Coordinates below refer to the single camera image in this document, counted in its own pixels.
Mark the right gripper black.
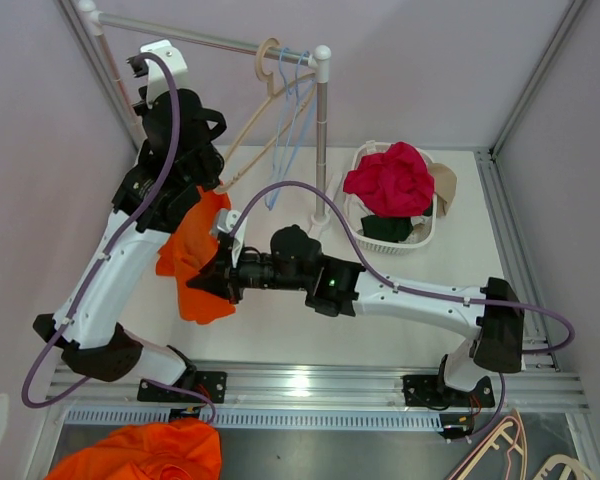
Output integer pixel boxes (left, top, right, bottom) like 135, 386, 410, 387
187, 243, 308, 307

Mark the orange t shirt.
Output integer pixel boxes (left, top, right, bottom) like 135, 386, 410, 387
155, 191, 236, 325

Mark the light blue wire hanger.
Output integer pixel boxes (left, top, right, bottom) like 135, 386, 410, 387
270, 47, 291, 184
275, 50, 316, 177

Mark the beige wooden hanger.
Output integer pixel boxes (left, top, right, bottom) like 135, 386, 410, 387
214, 37, 317, 197

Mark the green and white t shirt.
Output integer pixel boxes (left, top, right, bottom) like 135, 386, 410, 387
348, 196, 433, 243

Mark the magenta t shirt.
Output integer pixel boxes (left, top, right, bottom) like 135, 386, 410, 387
343, 142, 435, 218

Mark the beige t shirt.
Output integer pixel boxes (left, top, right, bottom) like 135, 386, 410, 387
429, 163, 457, 217

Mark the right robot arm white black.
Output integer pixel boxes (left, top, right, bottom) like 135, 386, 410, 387
186, 225, 524, 405

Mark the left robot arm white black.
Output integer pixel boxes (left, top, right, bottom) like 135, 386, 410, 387
33, 88, 226, 401

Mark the pink hanger on floor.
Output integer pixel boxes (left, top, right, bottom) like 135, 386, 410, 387
447, 409, 528, 480

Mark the beige hanger on floor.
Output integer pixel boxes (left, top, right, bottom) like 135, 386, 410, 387
532, 454, 597, 480

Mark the metal clothes rack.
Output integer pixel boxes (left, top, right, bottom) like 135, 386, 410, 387
76, 0, 342, 239

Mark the orange cloth pile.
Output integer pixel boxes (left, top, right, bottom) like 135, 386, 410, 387
47, 418, 222, 479

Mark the white perforated plastic basket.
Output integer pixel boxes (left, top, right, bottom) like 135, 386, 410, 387
343, 140, 438, 255

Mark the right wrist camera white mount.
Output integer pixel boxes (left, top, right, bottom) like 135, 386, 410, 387
210, 208, 246, 268

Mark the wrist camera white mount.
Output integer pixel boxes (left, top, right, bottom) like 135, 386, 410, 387
210, 208, 246, 268
128, 38, 189, 109

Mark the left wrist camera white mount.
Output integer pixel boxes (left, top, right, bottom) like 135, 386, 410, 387
128, 38, 189, 109

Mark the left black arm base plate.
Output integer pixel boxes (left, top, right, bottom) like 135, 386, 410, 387
136, 370, 228, 404

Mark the slotted grey cable duct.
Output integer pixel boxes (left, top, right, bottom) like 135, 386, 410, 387
64, 406, 444, 433

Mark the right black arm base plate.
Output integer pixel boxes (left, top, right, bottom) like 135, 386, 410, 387
401, 374, 496, 411

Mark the aluminium rail frame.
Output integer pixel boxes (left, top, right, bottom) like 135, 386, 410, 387
44, 362, 591, 414

